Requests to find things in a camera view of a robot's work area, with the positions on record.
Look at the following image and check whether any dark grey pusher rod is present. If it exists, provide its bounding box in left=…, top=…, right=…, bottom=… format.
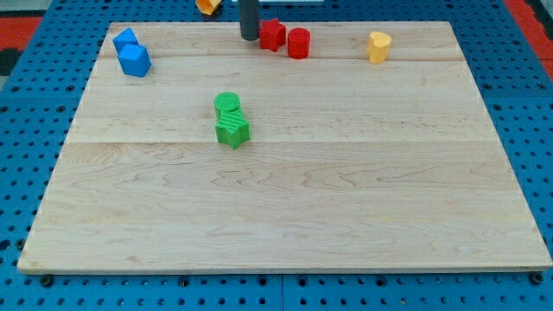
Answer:
left=238, top=0, right=260, bottom=41

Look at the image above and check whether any red star block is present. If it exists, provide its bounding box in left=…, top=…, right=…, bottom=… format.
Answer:
left=259, top=18, right=286, bottom=52

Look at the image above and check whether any green cylinder block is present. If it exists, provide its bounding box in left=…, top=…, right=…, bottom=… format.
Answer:
left=213, top=92, right=240, bottom=120

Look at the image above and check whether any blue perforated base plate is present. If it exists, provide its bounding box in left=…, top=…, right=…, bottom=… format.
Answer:
left=1, top=0, right=552, bottom=310

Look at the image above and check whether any wooden board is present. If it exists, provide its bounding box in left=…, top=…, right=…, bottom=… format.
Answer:
left=18, top=22, right=552, bottom=275

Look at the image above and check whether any blue pentagon block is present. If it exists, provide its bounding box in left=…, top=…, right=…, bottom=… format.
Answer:
left=118, top=44, right=151, bottom=78

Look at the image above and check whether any yellow pentagon block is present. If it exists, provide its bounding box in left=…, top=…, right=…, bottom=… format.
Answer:
left=195, top=0, right=222, bottom=16

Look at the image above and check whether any yellow heart block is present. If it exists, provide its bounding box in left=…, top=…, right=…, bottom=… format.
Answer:
left=366, top=31, right=392, bottom=64

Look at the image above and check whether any green star block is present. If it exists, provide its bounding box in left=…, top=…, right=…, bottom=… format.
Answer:
left=215, top=110, right=250, bottom=149

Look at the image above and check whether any red cylinder block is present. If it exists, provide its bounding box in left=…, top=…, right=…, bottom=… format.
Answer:
left=288, top=28, right=311, bottom=60

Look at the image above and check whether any blue cube block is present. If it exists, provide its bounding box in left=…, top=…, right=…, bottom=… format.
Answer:
left=112, top=28, right=138, bottom=54

